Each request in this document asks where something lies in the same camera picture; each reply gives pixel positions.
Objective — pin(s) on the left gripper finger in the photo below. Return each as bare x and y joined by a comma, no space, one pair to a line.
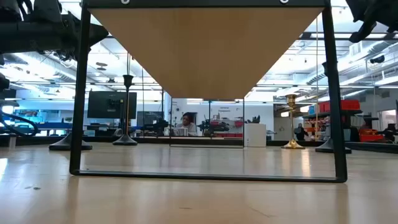
94,30
94,40

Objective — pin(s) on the black candlestick holder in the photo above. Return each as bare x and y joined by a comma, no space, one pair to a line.
59,146
125,141
323,150

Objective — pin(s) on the gold candlestick holder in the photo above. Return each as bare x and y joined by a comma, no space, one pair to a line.
292,144

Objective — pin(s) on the black background robot arm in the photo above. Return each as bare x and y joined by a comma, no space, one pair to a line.
214,126

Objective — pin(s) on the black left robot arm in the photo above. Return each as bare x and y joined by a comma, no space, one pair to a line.
31,35

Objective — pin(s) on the black ceiling spotlight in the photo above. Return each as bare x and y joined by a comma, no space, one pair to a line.
377,59

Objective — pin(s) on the large black display screen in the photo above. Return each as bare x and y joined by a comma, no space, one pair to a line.
102,105

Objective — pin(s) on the red storage bin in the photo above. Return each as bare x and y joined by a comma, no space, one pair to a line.
349,105

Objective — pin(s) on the black shelf rack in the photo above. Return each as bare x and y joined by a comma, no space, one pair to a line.
354,112

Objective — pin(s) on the person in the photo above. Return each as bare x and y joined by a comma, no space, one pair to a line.
187,119
300,133

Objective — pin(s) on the orange storage bin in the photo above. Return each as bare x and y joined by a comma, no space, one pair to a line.
371,137

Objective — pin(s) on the small green plant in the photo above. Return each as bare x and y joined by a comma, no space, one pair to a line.
255,119

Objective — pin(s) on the white planter pot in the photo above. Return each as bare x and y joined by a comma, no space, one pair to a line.
255,137

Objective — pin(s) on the wooden riser shelf black frame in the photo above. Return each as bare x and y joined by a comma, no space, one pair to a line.
205,46

